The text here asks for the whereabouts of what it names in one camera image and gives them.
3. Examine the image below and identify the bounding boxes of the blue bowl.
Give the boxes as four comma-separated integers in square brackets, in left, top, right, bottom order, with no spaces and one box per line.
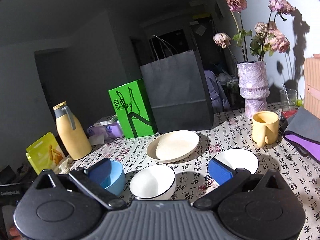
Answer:
[100,160,125,196]

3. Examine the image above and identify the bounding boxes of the white bowl black rim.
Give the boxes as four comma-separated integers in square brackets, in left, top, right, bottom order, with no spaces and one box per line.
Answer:
[129,165,176,200]
[213,148,259,174]

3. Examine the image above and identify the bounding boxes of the person's left hand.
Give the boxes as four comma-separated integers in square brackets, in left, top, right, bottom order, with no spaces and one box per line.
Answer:
[9,226,22,240]

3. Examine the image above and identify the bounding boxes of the white latex gloves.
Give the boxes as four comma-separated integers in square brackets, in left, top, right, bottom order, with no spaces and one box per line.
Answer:
[53,157,74,174]

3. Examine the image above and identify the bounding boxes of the calligraphy print tablecloth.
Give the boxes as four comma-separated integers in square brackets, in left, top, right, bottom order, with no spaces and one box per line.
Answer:
[72,109,319,239]

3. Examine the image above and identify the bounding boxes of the yellow snack box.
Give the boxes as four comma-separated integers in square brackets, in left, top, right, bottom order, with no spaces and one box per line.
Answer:
[26,132,66,174]

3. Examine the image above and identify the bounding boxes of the yellow thermos jug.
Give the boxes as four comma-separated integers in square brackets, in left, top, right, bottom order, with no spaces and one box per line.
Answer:
[53,101,92,160]

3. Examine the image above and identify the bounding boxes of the purple tissue pack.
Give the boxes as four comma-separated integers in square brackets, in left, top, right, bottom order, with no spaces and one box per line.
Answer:
[87,114,124,140]

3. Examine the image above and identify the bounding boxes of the cream shallow plate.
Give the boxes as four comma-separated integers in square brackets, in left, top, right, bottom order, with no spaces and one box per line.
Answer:
[145,130,200,163]

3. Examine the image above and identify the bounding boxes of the yellow mug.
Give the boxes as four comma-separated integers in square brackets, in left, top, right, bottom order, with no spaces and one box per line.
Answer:
[252,111,279,148]

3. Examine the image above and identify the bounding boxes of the red black small box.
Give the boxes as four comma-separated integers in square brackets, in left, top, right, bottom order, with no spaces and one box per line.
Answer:
[279,109,297,126]

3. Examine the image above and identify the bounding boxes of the grey purple cloth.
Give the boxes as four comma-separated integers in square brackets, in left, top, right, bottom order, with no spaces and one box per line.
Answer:
[283,108,320,163]

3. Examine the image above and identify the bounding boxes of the black paper bag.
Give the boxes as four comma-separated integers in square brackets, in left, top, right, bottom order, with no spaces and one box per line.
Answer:
[140,50,214,133]

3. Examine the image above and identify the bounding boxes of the clear drinking glass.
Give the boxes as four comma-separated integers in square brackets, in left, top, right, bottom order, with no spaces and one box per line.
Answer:
[280,88,297,111]

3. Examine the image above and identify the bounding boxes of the purple textured vase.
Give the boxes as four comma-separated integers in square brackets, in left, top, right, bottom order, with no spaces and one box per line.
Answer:
[237,61,270,119]

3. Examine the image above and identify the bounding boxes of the pink ribbed box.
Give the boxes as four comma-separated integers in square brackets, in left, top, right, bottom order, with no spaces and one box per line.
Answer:
[304,54,320,118]

